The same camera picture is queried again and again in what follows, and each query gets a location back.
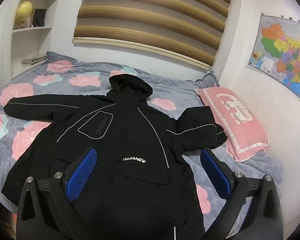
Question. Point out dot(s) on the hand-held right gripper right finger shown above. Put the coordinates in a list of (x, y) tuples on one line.
[(215, 176)]

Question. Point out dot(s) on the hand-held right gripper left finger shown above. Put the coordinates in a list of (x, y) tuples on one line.
[(82, 173)]

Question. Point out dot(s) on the black hooded jacket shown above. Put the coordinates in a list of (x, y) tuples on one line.
[(132, 135)]

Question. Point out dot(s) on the pink elephant pillow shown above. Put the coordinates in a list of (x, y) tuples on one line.
[(220, 112)]

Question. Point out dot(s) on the grey floral blanket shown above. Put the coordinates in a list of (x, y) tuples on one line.
[(180, 92)]

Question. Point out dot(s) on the grey pillow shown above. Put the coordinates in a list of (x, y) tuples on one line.
[(208, 78)]

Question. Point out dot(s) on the yellow globe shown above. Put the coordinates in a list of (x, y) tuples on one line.
[(23, 13)]

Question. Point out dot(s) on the striped brown window blind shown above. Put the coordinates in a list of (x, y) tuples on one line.
[(152, 17)]

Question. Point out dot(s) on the white wall shelf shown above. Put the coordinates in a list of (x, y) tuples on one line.
[(27, 45)]

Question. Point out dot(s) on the colourful wall map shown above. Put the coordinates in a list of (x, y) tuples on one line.
[(282, 50)]

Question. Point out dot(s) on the black picture frame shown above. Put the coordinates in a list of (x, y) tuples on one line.
[(39, 17)]

